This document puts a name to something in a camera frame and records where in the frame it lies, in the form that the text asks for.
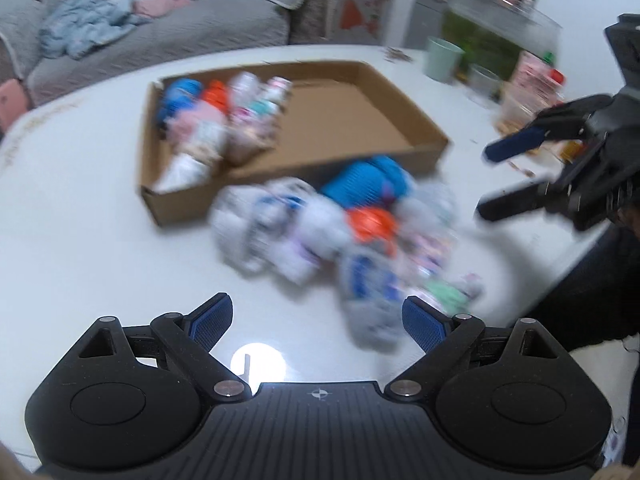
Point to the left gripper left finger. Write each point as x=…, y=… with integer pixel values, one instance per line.
x=181, y=344

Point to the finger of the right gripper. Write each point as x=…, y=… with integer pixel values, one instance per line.
x=539, y=195
x=562, y=122

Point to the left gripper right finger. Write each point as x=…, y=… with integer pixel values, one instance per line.
x=451, y=345

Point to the grey blue sock bundle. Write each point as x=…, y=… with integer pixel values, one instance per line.
x=370, y=298

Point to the white grey sock bundle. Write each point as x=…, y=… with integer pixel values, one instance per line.
x=247, y=219

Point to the blue plush bundle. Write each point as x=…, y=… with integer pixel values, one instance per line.
x=374, y=182

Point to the pink fluffy toy bundle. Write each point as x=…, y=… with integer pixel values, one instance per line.
x=200, y=131

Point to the white fluffy purple bundle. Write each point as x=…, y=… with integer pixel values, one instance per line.
x=320, y=233

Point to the orange plastic bundle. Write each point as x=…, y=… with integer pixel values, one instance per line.
x=216, y=95

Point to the clear plastic bundle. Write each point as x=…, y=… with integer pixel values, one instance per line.
x=243, y=89

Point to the white floral bundle red band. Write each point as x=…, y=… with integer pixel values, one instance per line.
x=277, y=91

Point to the bag of snacks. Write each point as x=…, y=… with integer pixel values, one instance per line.
x=533, y=86

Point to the clear plastic cup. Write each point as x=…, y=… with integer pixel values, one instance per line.
x=483, y=85

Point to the glass fish tank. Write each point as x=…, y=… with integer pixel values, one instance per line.
x=493, y=35

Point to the orange bundle on table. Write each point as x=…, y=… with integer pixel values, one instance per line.
x=374, y=224

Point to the mint green cup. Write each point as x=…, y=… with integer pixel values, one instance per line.
x=442, y=59

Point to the shallow cardboard box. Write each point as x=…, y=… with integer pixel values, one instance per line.
x=337, y=112

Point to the pink child stool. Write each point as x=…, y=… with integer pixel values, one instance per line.
x=14, y=103

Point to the grey sofa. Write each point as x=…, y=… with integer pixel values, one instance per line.
x=202, y=27

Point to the pink cloth on sofa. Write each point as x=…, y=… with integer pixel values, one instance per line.
x=158, y=8

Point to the light blue blanket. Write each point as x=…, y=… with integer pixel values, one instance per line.
x=76, y=28

